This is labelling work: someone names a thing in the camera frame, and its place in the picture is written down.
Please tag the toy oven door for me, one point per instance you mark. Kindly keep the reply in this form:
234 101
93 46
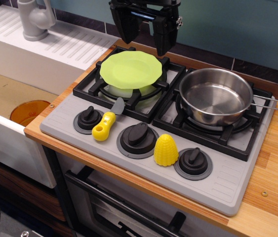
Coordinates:
136 213

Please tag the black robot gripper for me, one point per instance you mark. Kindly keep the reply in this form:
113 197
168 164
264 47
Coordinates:
128 15

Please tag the black left stove knob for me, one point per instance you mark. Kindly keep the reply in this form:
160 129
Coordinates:
86 120

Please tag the black left burner grate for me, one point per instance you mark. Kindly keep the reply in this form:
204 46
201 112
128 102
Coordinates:
140 104

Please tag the yellow toy corn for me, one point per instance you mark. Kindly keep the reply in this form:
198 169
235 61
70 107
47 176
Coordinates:
165 152

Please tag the stainless steel pan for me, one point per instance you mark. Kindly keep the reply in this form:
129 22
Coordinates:
217 97

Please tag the grey toy faucet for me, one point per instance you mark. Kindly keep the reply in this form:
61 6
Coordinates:
35 21

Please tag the yellow handled grey spatula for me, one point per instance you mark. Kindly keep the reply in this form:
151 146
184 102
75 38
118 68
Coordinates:
101 131

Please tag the light green plastic plate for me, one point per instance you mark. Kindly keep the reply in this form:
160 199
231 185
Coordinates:
131 70

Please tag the black right burner grate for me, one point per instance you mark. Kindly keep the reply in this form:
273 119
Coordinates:
236 140

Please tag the black middle stove knob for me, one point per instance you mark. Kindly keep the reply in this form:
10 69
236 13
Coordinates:
137 141

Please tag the grey toy stove top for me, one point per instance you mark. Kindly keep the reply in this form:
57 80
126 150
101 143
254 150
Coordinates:
222 190

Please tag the white toy sink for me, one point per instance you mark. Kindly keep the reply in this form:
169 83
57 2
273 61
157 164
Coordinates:
38 70

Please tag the black stove knob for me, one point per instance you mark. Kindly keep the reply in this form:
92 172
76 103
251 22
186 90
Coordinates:
86 120
137 141
193 164

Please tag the black burner grate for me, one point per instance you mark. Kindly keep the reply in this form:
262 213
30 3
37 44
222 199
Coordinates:
236 140
140 104

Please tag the orange plastic bowl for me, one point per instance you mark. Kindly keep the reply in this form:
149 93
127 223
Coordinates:
26 112

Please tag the black right stove knob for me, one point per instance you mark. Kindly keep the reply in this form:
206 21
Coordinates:
193 164

